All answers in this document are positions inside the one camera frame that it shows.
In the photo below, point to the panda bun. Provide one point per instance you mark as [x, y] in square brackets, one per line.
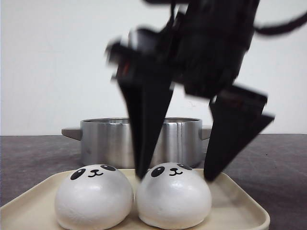
[173, 196]
[93, 197]

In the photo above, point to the cream plastic tray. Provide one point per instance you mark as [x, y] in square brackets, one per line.
[232, 208]

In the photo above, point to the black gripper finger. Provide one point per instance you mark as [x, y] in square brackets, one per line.
[236, 122]
[146, 115]

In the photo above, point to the stainless steel steamer pot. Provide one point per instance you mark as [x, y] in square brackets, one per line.
[108, 140]

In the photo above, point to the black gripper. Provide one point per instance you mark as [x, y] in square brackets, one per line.
[201, 49]

